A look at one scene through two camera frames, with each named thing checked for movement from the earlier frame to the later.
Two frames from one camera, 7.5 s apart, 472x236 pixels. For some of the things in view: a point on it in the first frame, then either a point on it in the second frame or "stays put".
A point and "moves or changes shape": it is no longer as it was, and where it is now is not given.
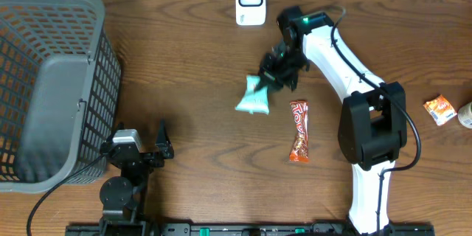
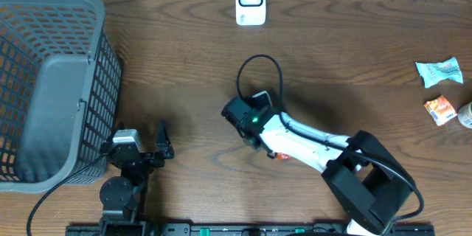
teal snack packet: (254, 101) moves or changes shape
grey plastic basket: (60, 87) stays put
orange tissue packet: (440, 110) stays put
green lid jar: (464, 115) stays put
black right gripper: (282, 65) to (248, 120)
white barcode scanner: (251, 0) stays put
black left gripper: (164, 150) stays put
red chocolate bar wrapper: (299, 110) to (283, 156)
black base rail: (137, 228) stays put
